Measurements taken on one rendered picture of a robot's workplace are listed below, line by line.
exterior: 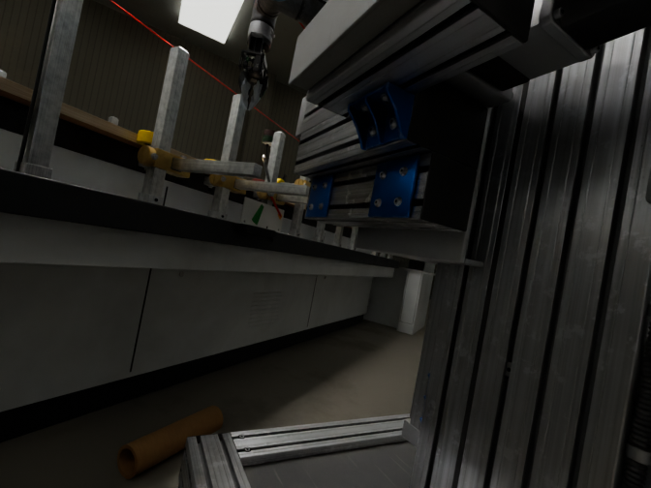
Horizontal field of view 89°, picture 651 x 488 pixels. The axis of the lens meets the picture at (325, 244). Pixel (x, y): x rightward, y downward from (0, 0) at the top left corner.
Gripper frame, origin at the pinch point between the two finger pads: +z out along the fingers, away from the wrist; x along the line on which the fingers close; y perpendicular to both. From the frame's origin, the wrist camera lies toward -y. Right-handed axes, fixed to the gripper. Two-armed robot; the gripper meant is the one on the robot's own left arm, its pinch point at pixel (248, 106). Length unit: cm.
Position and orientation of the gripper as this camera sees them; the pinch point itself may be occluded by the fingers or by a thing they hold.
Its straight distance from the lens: 115.9
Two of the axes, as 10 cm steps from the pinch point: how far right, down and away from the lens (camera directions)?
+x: 9.8, 1.8, 0.6
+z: -1.7, 9.8, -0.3
